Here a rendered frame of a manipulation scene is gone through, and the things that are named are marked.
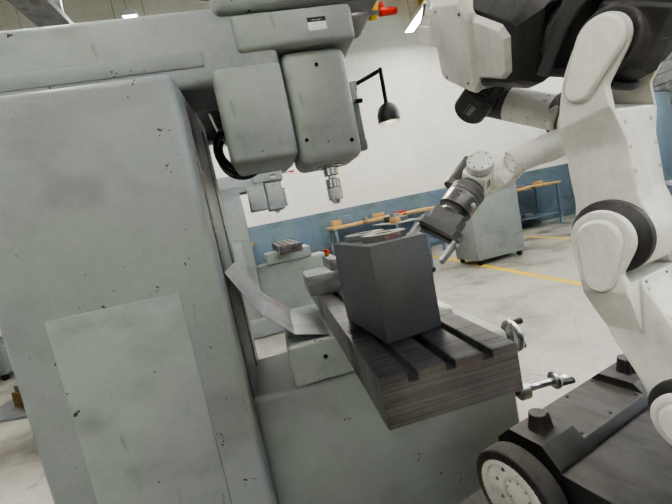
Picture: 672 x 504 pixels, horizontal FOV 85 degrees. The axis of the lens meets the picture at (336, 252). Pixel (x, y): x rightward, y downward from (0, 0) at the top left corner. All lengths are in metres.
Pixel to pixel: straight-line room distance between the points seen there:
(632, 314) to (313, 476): 0.90
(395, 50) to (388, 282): 8.33
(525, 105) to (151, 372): 1.17
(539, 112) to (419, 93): 7.66
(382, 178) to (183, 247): 7.29
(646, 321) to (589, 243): 0.18
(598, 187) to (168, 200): 0.92
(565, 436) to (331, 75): 1.06
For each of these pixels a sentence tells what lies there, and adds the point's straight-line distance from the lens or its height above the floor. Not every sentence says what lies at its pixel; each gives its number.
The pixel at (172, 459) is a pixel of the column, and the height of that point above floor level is 0.64.
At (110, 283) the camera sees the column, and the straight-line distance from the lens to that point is 1.02.
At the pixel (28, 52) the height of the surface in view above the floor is 1.70.
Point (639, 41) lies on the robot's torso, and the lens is 0.85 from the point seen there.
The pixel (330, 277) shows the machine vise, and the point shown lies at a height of 0.96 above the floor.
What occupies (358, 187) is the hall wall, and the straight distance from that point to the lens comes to 7.93.
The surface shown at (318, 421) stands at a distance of 1.16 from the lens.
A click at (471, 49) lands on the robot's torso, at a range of 1.02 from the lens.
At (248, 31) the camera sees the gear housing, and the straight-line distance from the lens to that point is 1.17.
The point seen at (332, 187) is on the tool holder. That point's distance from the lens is 1.17.
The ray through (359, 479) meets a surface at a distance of 1.28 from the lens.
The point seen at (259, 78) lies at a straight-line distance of 1.12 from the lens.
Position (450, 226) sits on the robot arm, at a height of 1.08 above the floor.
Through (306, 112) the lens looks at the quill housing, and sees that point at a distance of 1.12.
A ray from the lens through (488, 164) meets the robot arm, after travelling 1.00.
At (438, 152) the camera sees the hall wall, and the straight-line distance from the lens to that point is 8.64.
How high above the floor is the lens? 1.17
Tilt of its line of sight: 6 degrees down
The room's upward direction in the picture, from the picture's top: 11 degrees counter-clockwise
